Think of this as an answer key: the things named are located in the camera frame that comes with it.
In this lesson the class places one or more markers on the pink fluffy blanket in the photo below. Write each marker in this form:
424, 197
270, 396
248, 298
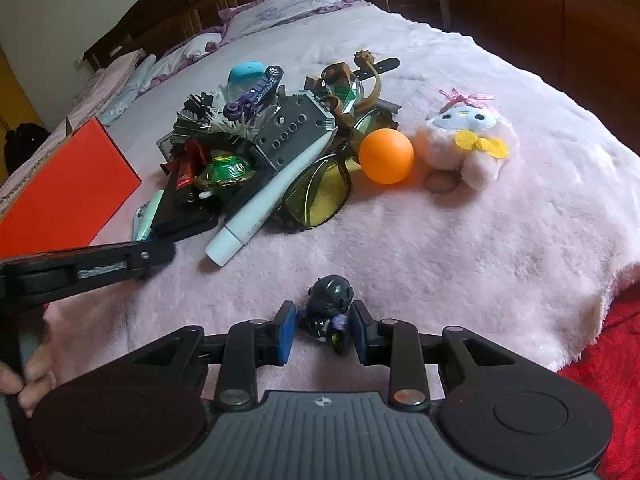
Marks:
450, 260

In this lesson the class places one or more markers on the red candy bar wrapper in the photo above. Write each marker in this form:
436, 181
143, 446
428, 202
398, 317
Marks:
187, 165

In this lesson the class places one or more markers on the green spinning top toy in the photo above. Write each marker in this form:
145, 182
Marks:
226, 170

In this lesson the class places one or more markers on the brown toy figure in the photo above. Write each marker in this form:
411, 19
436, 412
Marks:
345, 90

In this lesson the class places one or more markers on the blue lidded clear jar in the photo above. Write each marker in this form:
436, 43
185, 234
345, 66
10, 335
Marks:
245, 74

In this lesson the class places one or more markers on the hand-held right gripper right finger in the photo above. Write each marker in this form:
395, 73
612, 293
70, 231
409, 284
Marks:
361, 336

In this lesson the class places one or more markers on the wooden wardrobe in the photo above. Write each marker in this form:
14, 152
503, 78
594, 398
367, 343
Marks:
550, 20

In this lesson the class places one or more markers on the purple toy piece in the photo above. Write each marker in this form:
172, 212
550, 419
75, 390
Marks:
252, 94

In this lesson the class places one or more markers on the black glasses with yellow lenses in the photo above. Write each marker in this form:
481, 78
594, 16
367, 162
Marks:
320, 195

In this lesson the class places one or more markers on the cardboard box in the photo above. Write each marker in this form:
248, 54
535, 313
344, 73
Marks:
72, 127

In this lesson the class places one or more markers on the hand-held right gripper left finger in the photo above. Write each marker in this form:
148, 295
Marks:
284, 334

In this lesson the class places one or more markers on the pink plush toy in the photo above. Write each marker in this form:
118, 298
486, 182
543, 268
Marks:
465, 130

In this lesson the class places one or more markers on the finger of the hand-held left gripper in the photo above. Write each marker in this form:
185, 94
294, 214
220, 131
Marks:
131, 259

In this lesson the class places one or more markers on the black bag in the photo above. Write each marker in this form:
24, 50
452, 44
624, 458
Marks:
22, 147

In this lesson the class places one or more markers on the grey building block plate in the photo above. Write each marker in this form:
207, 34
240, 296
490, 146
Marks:
292, 130

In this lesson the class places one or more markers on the wooden headboard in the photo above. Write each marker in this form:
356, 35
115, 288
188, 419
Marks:
210, 0

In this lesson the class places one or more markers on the black spiky brush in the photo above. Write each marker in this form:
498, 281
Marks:
200, 120

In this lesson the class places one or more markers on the floral purple-trimmed pillow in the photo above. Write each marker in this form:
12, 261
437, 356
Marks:
290, 10
185, 52

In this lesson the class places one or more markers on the light blue folded cloth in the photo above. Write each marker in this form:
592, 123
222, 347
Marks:
131, 85

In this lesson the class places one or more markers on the red blanket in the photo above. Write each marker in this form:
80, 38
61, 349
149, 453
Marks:
607, 355

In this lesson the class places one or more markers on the orange ball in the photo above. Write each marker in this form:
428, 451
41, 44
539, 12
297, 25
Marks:
386, 156

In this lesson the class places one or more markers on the person's left hand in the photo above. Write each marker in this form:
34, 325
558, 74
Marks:
36, 371

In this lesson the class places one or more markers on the dark helmeted toy figure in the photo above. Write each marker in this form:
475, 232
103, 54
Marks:
331, 305

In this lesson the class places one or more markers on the white pen tube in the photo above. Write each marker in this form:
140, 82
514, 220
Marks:
265, 205

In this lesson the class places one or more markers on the orange box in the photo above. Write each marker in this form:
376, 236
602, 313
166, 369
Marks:
65, 187

